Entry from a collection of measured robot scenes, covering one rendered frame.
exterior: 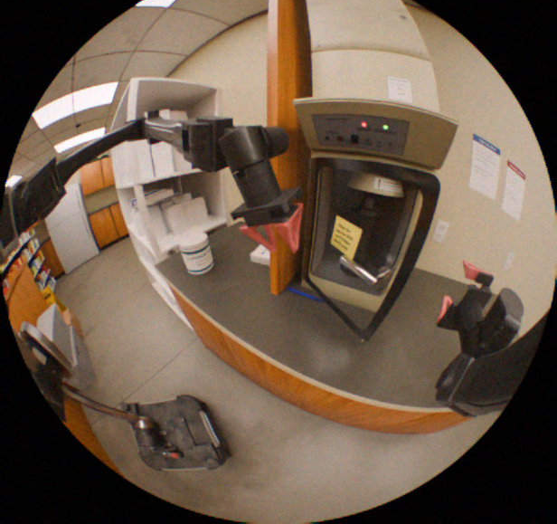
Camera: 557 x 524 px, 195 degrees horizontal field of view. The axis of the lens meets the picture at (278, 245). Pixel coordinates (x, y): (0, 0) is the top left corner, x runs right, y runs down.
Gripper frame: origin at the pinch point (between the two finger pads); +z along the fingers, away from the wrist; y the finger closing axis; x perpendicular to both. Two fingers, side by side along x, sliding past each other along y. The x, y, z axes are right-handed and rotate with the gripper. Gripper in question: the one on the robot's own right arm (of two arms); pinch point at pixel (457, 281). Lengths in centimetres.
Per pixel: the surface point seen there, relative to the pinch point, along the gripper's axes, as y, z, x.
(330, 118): 28.4, 3.2, 32.4
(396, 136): 25.6, 5.2, 19.4
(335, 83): 40, 12, 32
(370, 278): 1.4, -7.7, 21.3
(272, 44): 52, 3, 44
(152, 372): -112, -72, 136
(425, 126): 28.0, 2.7, 14.0
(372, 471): -123, -51, -50
